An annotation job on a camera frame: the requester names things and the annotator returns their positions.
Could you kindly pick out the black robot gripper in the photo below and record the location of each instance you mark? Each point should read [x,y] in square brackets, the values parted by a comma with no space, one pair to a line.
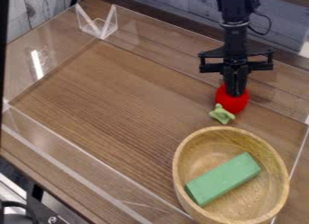
[234,56]

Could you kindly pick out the red plush strawberry toy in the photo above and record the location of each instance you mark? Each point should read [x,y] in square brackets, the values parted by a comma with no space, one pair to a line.
[228,105]

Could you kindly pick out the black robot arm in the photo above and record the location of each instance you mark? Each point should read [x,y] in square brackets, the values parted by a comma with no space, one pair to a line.
[236,12]

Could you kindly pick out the green rectangular block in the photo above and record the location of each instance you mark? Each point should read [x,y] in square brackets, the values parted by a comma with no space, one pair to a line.
[222,179]

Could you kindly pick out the wooden bowl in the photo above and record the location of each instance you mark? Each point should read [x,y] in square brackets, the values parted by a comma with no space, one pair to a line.
[254,202]

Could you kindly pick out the clear acrylic corner bracket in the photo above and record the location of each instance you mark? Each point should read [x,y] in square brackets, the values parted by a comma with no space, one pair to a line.
[99,28]

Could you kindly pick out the clear acrylic tray wall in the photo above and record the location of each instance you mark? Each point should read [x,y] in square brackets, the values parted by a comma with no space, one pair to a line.
[110,146]

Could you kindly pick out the black table leg bracket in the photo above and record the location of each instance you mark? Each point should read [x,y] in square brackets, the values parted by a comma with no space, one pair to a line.
[46,209]

